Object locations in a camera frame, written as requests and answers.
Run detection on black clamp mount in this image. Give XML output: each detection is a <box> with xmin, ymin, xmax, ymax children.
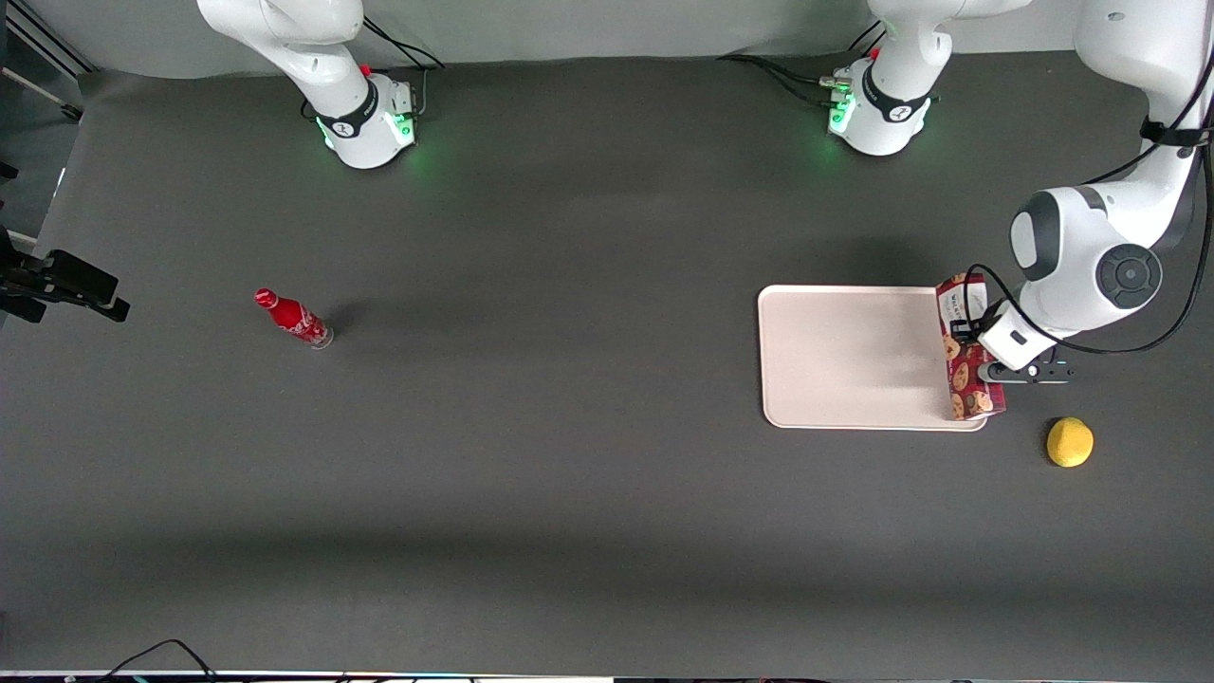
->
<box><xmin>0</xmin><ymin>226</ymin><xmax>132</xmax><ymax>325</ymax></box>

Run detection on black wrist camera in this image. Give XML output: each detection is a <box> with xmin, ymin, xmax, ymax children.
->
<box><xmin>986</xmin><ymin>360</ymin><xmax>1077</xmax><ymax>385</ymax></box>

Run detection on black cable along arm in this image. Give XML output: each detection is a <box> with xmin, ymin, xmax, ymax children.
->
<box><xmin>962</xmin><ymin>57</ymin><xmax>1214</xmax><ymax>358</ymax></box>

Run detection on red tartan cookie box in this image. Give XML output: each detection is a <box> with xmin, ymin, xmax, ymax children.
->
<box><xmin>935</xmin><ymin>272</ymin><xmax>1007</xmax><ymax>422</ymax></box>

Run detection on pale pink rectangular tray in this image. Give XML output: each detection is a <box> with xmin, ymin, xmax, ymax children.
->
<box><xmin>756</xmin><ymin>284</ymin><xmax>990</xmax><ymax>433</ymax></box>

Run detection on black cable at arm base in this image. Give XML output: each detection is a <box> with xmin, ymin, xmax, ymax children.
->
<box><xmin>302</xmin><ymin>15</ymin><xmax>446</xmax><ymax>120</ymax></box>

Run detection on black cables at arm base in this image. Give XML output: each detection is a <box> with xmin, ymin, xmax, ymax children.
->
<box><xmin>716</xmin><ymin>21</ymin><xmax>888</xmax><ymax>107</ymax></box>

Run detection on red cola bottle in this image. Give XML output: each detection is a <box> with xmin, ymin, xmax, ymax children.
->
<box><xmin>253</xmin><ymin>287</ymin><xmax>336</xmax><ymax>351</ymax></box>

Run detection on aluminium frame rail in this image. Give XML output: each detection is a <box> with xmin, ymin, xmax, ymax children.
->
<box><xmin>0</xmin><ymin>0</ymin><xmax>98</xmax><ymax>124</ymax></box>

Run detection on thin black floor cable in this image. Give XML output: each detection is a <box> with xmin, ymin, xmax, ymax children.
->
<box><xmin>93</xmin><ymin>638</ymin><xmax>221</xmax><ymax>683</ymax></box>

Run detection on yellow lemon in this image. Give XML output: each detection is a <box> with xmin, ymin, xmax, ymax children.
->
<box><xmin>1046</xmin><ymin>416</ymin><xmax>1095</xmax><ymax>469</ymax></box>

